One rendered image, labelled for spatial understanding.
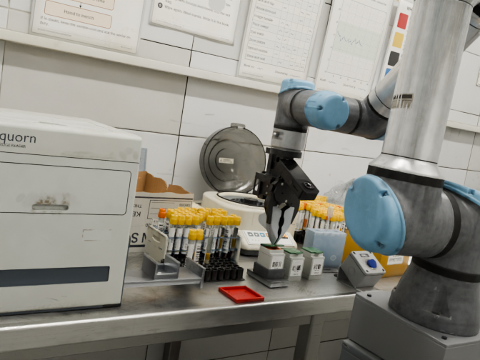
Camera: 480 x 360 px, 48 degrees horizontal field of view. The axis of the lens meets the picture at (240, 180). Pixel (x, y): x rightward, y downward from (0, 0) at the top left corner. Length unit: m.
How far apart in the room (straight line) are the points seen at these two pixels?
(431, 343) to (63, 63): 1.12
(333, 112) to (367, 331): 0.41
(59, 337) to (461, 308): 0.63
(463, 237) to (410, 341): 0.19
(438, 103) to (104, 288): 0.61
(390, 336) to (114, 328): 0.46
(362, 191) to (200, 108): 0.95
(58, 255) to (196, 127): 0.89
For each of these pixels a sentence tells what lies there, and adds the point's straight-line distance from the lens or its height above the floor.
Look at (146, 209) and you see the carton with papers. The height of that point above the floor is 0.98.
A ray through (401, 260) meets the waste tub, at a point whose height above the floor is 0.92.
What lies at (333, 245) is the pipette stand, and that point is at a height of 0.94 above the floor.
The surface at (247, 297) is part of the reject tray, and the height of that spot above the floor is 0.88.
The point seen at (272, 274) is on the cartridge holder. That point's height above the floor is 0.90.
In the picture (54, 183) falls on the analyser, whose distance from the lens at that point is 0.87.
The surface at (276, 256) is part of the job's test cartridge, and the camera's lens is 1.20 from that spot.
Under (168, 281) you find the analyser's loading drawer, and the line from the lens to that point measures 1.02.
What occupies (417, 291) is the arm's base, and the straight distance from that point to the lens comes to 0.94.
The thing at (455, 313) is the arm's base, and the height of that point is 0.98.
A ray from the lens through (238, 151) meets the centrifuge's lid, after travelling 1.73.
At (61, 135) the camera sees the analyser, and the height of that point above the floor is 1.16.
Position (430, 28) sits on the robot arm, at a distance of 0.85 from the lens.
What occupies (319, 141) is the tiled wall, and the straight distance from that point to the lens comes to 2.01.
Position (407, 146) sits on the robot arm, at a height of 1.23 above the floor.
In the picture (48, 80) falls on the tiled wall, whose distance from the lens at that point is 1.51.
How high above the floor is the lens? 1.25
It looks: 8 degrees down
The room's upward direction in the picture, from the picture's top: 9 degrees clockwise
